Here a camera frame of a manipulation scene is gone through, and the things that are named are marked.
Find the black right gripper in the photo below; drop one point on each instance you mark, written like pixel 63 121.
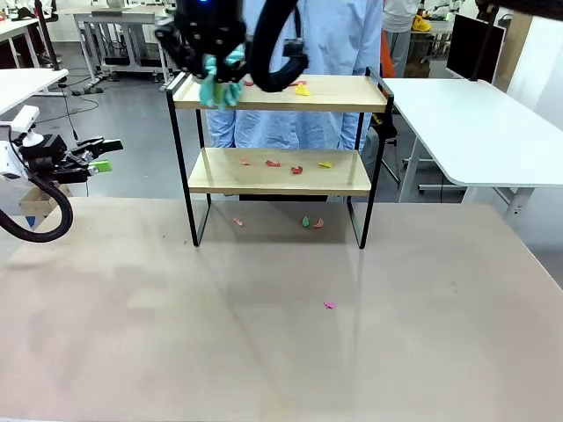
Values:
pixel 206 26

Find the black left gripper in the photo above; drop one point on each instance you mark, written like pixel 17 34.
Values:
pixel 48 160

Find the small cardboard box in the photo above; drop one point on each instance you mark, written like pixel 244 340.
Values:
pixel 37 204

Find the large yellow paper scrap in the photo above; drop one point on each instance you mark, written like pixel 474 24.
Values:
pixel 303 90

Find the orange paper scrap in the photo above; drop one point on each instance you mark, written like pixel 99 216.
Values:
pixel 244 162

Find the grey background workbench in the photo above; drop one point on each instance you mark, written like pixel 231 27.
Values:
pixel 125 39

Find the white side table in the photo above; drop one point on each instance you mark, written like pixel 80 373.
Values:
pixel 26 85

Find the person in blue shirt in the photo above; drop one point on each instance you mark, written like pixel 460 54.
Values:
pixel 325 44

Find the small yellow paper scrap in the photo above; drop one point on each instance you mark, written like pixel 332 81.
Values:
pixel 325 165

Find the white background desk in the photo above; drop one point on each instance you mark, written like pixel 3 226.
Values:
pixel 15 33

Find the salmon paper scrap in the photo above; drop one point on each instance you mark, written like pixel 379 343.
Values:
pixel 238 221

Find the green paper scrap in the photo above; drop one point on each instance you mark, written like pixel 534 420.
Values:
pixel 304 221

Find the background person white shirt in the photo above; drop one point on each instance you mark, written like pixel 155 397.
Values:
pixel 398 35

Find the yellow background object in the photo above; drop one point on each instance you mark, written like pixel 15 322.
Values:
pixel 423 24

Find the black monitor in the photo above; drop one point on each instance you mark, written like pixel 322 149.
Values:
pixel 470 46

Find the pink paper scrap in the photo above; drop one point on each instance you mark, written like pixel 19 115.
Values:
pixel 328 304

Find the large white desk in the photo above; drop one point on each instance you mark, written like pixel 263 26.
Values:
pixel 475 132

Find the brown cardboard panel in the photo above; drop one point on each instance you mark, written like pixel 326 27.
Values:
pixel 514 48

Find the two-tier wooden shelf black frame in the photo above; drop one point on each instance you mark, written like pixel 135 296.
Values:
pixel 281 99

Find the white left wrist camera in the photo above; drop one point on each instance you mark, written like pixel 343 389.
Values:
pixel 26 125

